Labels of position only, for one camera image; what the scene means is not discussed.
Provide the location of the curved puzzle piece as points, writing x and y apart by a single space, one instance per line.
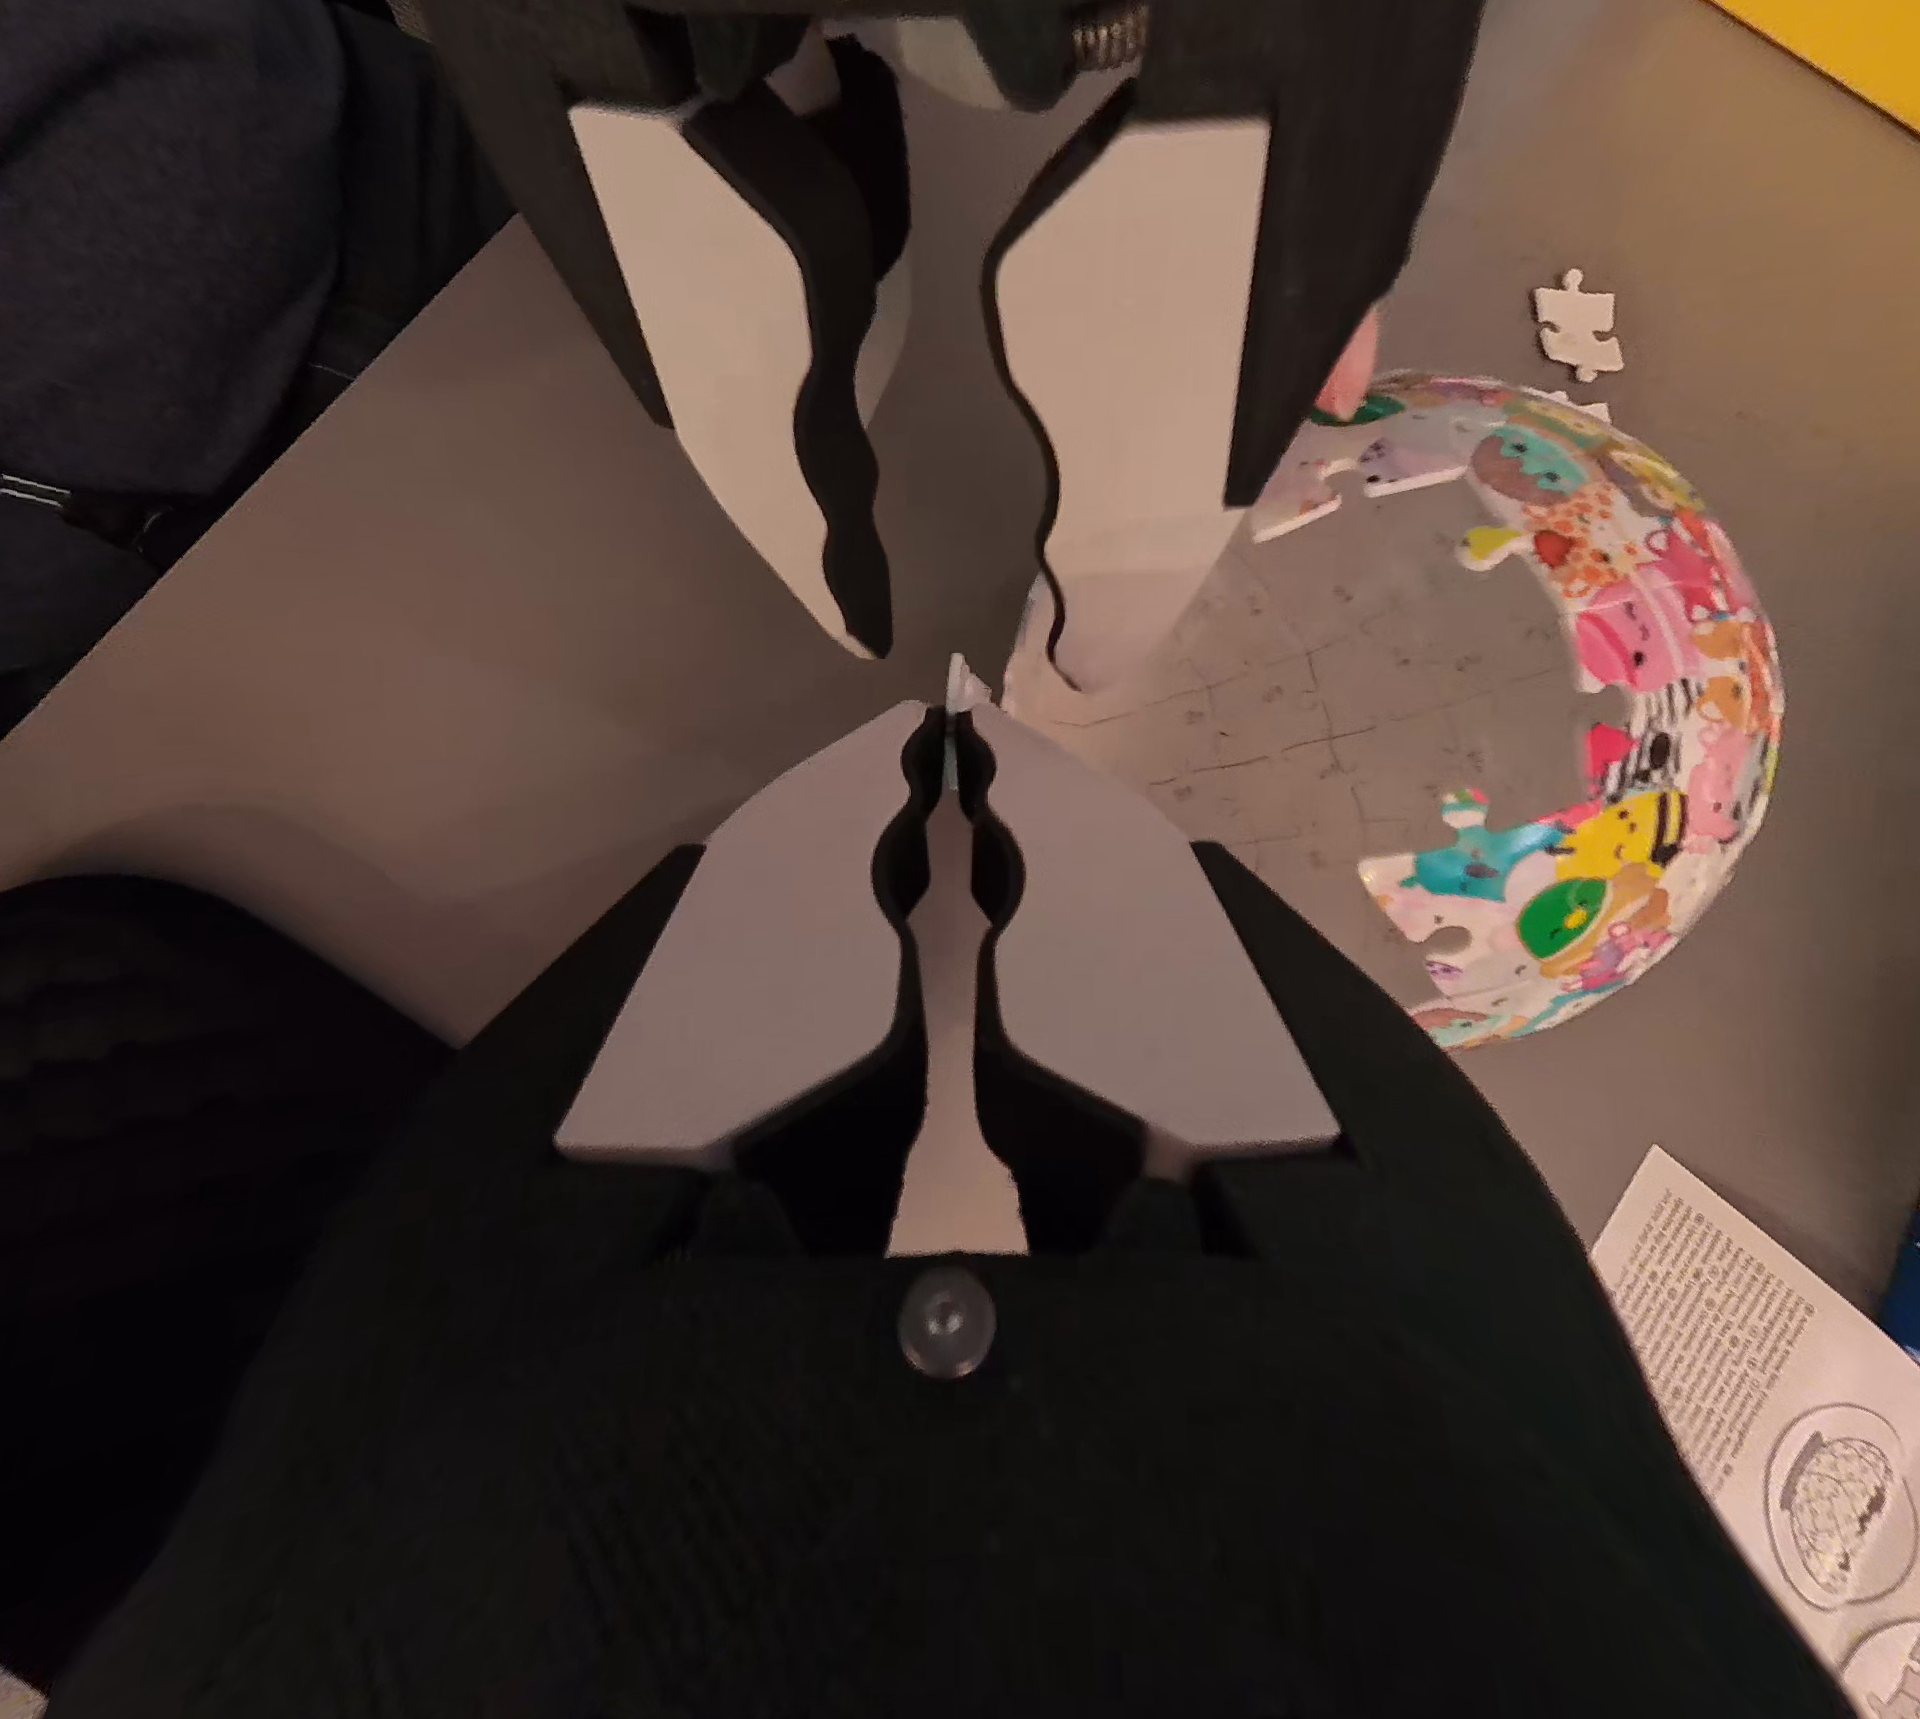
961 682

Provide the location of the colourful puzzle ball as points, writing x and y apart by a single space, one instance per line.
1650 577

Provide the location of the black wrist rest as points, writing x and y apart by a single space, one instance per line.
180 1151

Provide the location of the loose white puzzle piece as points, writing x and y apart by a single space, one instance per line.
1575 328

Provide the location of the white instruction sheet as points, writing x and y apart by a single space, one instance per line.
1743 1376

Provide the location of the person's dark blue clothing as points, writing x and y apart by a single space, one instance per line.
165 174

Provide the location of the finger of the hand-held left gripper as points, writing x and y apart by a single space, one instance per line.
1139 370
705 292

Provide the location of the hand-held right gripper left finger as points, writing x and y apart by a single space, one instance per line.
752 982

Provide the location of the puzzle box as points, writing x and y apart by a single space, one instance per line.
1905 1262

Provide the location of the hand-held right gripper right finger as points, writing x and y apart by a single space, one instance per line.
1139 982

